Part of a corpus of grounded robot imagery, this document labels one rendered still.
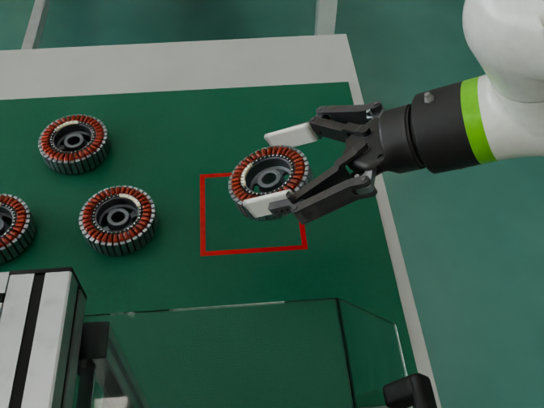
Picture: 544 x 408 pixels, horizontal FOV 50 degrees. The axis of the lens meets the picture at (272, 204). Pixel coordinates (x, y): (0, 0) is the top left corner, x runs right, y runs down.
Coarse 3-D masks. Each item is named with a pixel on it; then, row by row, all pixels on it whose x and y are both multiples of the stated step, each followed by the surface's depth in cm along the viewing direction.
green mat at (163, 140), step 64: (0, 128) 103; (128, 128) 103; (192, 128) 103; (256, 128) 103; (0, 192) 95; (64, 192) 95; (192, 192) 95; (256, 192) 95; (64, 256) 87; (128, 256) 87; (192, 256) 87; (256, 256) 87; (320, 256) 87; (384, 256) 87
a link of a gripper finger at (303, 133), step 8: (288, 128) 79; (296, 128) 78; (304, 128) 77; (264, 136) 81; (272, 136) 80; (280, 136) 80; (288, 136) 79; (296, 136) 79; (304, 136) 78; (312, 136) 78; (272, 144) 81; (280, 144) 81; (288, 144) 80; (296, 144) 80
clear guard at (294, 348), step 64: (128, 320) 46; (192, 320) 46; (256, 320) 46; (320, 320) 46; (384, 320) 51; (128, 384) 43; (192, 384) 43; (256, 384) 43; (320, 384) 43; (384, 384) 46
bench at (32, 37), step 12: (36, 0) 223; (48, 0) 226; (324, 0) 158; (336, 0) 158; (36, 12) 218; (324, 12) 161; (336, 12) 161; (36, 24) 213; (324, 24) 164; (24, 36) 209; (36, 36) 210; (24, 48) 205; (36, 48) 209
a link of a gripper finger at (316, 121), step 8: (312, 120) 77; (320, 120) 77; (328, 120) 76; (320, 128) 77; (328, 128) 75; (336, 128) 74; (344, 128) 72; (352, 128) 71; (360, 128) 70; (368, 128) 69; (320, 136) 79; (328, 136) 77; (336, 136) 75; (344, 136) 73
